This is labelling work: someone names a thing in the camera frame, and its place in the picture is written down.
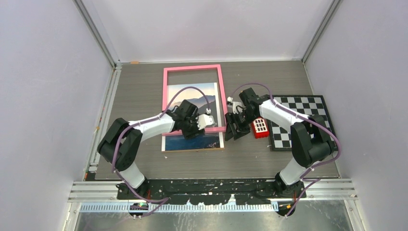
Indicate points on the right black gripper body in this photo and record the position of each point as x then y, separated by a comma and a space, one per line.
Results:
245, 117

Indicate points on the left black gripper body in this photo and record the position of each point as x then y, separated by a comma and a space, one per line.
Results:
190, 128

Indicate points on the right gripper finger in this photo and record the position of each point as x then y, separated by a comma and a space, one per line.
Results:
230, 126
240, 130

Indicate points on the landscape photo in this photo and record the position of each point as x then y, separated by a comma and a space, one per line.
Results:
210, 140

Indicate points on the pink picture frame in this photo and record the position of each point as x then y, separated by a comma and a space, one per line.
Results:
165, 95

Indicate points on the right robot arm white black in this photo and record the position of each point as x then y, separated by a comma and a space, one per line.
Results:
311, 141

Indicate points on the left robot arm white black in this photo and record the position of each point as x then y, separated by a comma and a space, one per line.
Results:
121, 142

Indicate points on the red white toy block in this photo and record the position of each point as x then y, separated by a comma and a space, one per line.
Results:
260, 128

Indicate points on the black white checkerboard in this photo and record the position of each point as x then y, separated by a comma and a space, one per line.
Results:
280, 137

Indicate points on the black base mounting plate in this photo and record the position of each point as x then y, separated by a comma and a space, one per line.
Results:
217, 191

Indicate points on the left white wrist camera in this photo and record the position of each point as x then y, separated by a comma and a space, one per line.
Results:
205, 120

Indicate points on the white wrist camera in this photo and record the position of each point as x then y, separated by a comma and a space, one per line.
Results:
234, 106
205, 120

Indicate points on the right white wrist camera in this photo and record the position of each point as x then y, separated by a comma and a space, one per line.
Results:
234, 106

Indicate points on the aluminium rail frame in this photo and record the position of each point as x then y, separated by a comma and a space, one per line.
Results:
102, 197

